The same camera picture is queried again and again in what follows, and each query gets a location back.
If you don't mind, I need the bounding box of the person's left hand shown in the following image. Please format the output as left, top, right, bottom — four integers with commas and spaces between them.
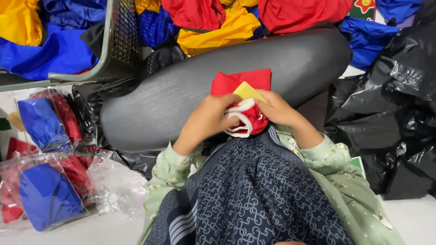
184, 93, 243, 146

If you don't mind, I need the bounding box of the person's right hand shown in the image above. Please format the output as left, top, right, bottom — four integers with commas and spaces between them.
255, 89, 303, 128

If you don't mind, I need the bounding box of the yellow fabric piece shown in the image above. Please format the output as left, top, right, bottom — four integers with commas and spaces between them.
233, 81, 268, 105

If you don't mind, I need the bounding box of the white drawstring cord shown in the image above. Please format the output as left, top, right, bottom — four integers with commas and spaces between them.
224, 98, 263, 138

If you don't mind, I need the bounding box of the red drawstring pouch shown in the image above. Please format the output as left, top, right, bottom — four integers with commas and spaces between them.
211, 69, 272, 137

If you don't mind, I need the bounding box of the person's grey-clad leg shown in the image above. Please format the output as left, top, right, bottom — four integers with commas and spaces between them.
100, 28, 352, 153

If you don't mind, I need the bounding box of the black mesh fabric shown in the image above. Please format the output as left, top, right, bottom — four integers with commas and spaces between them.
141, 41, 186, 79

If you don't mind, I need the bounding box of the navy patterned scarf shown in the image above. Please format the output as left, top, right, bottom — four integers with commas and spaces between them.
144, 125, 355, 245

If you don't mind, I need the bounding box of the heap of coloured fabric pouches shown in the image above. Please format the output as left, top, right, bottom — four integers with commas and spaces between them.
134, 0, 423, 71

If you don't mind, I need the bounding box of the green paper card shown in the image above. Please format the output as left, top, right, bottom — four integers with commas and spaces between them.
351, 156, 367, 179

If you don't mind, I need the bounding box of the empty clear plastic bag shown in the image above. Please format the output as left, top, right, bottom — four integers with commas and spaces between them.
87, 151, 148, 219

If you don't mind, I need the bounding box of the grey plastic mesh basket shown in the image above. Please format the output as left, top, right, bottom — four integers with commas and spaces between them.
0, 0, 144, 92

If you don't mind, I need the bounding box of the crumpled black plastic sheet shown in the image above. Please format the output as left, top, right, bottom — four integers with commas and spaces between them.
66, 80, 161, 181

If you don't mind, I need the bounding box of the large black plastic bag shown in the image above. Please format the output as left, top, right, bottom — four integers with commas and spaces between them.
324, 0, 436, 201

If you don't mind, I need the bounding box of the green card with star print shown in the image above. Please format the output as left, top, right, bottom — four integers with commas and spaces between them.
348, 0, 377, 22

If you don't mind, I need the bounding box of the small clear packet of pouches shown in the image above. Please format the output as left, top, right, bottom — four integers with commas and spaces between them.
14, 89, 84, 152

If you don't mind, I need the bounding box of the heap of fabrics in basket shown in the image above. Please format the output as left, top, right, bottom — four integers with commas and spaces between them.
0, 0, 108, 81

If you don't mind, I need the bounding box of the large clear packet of pouches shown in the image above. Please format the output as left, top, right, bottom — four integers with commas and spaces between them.
0, 151, 96, 233

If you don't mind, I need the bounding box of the yellow packed pouch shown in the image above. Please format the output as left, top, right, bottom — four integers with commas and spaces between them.
6, 111, 26, 132

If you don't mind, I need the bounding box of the red packed pouch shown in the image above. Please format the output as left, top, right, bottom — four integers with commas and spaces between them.
6, 137, 39, 161

